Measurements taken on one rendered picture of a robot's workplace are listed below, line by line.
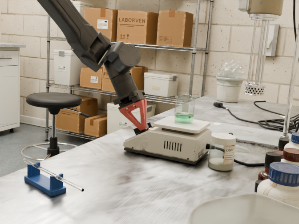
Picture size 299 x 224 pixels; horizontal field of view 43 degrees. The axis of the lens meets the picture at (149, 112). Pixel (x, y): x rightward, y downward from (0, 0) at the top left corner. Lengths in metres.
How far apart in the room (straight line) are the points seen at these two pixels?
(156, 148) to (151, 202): 0.26
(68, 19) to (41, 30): 3.34
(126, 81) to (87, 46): 0.13
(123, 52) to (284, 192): 0.53
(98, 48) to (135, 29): 2.27
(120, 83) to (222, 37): 2.44
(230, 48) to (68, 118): 1.60
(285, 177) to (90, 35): 0.60
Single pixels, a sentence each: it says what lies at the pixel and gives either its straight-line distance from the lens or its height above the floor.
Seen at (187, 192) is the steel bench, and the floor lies 0.75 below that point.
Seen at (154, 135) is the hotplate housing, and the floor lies 0.81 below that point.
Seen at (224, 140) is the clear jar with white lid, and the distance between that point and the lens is 0.89.
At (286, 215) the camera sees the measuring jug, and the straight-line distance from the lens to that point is 0.39.
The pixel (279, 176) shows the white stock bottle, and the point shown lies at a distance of 0.55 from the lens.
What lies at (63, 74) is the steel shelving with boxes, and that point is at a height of 0.66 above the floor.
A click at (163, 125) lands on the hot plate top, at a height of 0.84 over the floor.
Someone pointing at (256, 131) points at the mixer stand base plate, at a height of 0.76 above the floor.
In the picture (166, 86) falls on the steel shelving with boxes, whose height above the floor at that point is 0.66.
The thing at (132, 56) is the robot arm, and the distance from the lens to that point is 0.92.
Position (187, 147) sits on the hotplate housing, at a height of 0.79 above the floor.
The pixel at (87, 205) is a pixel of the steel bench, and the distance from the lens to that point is 0.69.
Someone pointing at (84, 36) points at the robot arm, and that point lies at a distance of 0.94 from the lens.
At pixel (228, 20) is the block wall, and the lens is 3.35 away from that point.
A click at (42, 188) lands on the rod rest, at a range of 0.74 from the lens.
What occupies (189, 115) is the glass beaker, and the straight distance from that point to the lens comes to 0.94.
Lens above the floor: 1.04
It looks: 11 degrees down
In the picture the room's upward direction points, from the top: 4 degrees clockwise
